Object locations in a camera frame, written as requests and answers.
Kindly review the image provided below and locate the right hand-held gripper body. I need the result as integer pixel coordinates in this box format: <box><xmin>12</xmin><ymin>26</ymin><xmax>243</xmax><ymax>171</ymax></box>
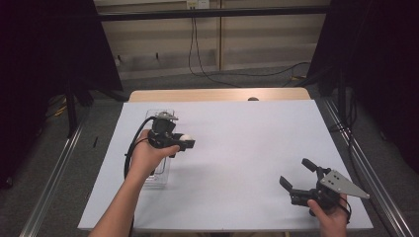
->
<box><xmin>290</xmin><ymin>167</ymin><xmax>371</xmax><ymax>211</ymax></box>

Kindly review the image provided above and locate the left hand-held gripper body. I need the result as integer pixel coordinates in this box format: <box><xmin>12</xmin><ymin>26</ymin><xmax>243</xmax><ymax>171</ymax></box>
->
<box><xmin>147</xmin><ymin>111</ymin><xmax>181</xmax><ymax>150</ymax></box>

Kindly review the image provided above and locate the clear plastic storage bin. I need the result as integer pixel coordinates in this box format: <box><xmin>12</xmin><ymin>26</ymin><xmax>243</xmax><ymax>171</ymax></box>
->
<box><xmin>141</xmin><ymin>108</ymin><xmax>176</xmax><ymax>190</ymax></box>

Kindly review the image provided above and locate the person's left hand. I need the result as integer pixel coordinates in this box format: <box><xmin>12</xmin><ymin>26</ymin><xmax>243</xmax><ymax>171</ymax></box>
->
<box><xmin>129</xmin><ymin>128</ymin><xmax>181</xmax><ymax>181</ymax></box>

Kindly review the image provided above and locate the person's right hand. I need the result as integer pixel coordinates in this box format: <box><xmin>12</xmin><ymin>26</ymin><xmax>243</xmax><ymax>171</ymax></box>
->
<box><xmin>306</xmin><ymin>195</ymin><xmax>351</xmax><ymax>237</ymax></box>

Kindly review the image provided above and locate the wooden table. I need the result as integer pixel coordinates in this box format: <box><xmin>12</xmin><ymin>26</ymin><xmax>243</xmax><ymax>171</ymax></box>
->
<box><xmin>127</xmin><ymin>86</ymin><xmax>311</xmax><ymax>104</ymax></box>

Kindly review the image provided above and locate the white table sheet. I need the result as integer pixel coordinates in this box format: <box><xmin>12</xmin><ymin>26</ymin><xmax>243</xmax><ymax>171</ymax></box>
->
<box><xmin>77</xmin><ymin>99</ymin><xmax>375</xmax><ymax>231</ymax></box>

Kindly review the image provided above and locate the black metal stand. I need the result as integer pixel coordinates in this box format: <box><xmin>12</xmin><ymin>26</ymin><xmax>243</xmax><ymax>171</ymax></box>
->
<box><xmin>63</xmin><ymin>80</ymin><xmax>81</xmax><ymax>139</ymax></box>
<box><xmin>335</xmin><ymin>67</ymin><xmax>351</xmax><ymax>132</ymax></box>

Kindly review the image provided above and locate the black curtain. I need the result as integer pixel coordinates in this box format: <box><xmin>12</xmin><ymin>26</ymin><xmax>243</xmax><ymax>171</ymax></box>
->
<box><xmin>0</xmin><ymin>0</ymin><xmax>125</xmax><ymax>187</ymax></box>
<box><xmin>307</xmin><ymin>0</ymin><xmax>419</xmax><ymax>176</ymax></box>

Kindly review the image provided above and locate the black horizontal bar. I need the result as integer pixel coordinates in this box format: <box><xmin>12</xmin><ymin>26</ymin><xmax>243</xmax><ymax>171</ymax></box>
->
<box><xmin>97</xmin><ymin>5</ymin><xmax>331</xmax><ymax>22</ymax></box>

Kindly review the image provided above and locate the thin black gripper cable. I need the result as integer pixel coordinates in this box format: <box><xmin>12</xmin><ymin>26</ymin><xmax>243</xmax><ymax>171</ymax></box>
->
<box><xmin>337</xmin><ymin>194</ymin><xmax>353</xmax><ymax>225</ymax></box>

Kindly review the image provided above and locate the metal floor rail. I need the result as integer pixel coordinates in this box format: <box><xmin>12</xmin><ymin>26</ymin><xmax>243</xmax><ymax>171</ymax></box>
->
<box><xmin>19</xmin><ymin>108</ymin><xmax>91</xmax><ymax>237</ymax></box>
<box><xmin>323</xmin><ymin>98</ymin><xmax>414</xmax><ymax>237</ymax></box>

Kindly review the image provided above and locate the thick black gripper cable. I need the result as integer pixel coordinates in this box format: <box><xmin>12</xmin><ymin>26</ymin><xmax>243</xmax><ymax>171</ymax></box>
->
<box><xmin>123</xmin><ymin>116</ymin><xmax>158</xmax><ymax>237</ymax></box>

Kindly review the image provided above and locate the black socket cable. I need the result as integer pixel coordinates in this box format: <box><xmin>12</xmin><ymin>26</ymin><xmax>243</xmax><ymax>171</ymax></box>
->
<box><xmin>192</xmin><ymin>18</ymin><xmax>242</xmax><ymax>89</ymax></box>
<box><xmin>188</xmin><ymin>18</ymin><xmax>211</xmax><ymax>80</ymax></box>

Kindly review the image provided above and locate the black floor cable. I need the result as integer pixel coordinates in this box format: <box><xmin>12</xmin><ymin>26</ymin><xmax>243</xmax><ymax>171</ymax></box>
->
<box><xmin>204</xmin><ymin>61</ymin><xmax>311</xmax><ymax>79</ymax></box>

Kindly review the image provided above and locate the white wall socket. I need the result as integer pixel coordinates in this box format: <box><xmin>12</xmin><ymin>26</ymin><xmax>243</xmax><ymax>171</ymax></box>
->
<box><xmin>186</xmin><ymin>0</ymin><xmax>211</xmax><ymax>10</ymax></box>

